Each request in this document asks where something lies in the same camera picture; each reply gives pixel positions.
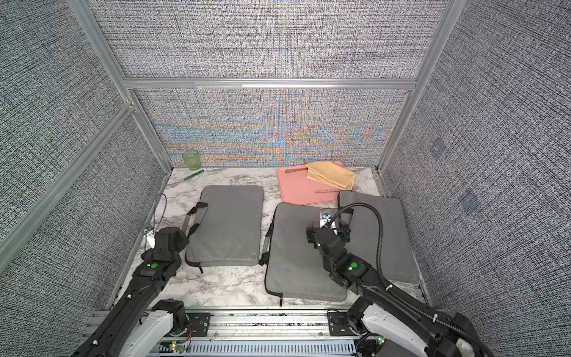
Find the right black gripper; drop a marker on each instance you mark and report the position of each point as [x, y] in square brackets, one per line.
[312, 236]

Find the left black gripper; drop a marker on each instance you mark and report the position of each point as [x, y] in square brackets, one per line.
[183, 239]

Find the grey laptop bag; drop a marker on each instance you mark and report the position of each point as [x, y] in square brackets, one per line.
[398, 264]
[226, 230]
[294, 267]

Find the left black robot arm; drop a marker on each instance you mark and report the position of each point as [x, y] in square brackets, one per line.
[125, 331]

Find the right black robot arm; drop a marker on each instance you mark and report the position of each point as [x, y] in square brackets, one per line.
[384, 309]

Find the pink laptop sleeve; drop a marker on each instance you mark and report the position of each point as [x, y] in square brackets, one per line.
[297, 189]

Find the green pen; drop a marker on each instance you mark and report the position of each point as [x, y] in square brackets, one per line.
[187, 178]

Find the folded yellow cloth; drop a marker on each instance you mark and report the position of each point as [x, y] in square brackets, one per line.
[331, 174]

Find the green glass cup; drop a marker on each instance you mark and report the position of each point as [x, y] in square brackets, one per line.
[192, 159]

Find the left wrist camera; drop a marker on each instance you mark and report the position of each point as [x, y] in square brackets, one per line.
[149, 238]

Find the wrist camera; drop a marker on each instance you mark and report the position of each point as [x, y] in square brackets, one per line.
[149, 238]
[326, 218]

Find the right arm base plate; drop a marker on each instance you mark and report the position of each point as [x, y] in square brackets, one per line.
[338, 323]

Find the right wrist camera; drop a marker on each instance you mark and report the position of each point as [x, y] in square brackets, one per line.
[326, 218]

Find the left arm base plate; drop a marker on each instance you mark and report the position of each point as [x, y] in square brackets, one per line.
[198, 324]

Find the aluminium front rail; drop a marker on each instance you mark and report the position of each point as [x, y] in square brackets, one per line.
[272, 323]

